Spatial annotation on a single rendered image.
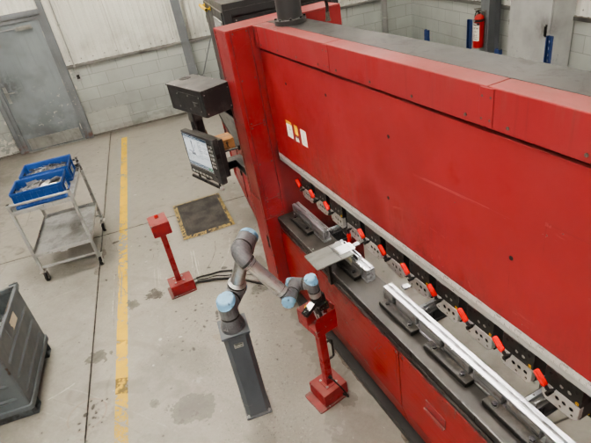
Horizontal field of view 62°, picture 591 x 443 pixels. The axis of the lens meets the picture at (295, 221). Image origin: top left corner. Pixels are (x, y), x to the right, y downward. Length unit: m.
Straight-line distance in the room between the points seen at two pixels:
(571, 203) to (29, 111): 9.15
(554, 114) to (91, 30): 8.58
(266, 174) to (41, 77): 6.59
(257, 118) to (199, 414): 2.13
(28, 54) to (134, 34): 1.74
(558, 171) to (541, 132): 0.13
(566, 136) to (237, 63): 2.32
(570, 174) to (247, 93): 2.34
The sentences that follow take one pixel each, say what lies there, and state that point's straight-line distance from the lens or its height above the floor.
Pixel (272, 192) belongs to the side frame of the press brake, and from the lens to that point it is 3.74.
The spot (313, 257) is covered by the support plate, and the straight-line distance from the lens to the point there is 3.11.
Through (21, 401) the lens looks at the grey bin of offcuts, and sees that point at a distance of 4.26.
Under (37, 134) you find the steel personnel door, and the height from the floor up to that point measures 0.29.
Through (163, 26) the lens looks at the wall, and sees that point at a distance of 9.49.
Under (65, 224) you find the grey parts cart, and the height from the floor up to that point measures 0.33.
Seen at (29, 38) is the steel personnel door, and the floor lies 1.84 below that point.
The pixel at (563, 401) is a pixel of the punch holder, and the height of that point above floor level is 1.23.
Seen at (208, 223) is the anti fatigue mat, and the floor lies 0.01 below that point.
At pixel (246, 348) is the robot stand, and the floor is 0.64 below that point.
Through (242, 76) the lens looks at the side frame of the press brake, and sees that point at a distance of 3.41.
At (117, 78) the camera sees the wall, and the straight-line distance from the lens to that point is 9.63.
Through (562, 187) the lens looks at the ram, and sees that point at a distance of 1.63.
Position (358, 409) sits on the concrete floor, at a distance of 3.53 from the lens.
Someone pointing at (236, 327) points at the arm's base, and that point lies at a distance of 3.03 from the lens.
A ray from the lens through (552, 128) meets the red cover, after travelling 1.57.
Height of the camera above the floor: 2.83
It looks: 31 degrees down
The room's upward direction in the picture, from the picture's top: 10 degrees counter-clockwise
